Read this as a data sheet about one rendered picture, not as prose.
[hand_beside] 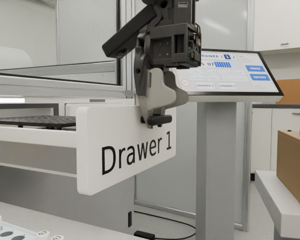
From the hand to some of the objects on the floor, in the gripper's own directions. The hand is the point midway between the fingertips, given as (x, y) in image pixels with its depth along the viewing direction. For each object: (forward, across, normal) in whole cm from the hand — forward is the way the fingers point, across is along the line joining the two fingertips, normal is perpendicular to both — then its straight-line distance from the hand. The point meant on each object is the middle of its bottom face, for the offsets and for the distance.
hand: (151, 119), depth 45 cm
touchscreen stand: (+91, +95, +9) cm, 132 cm away
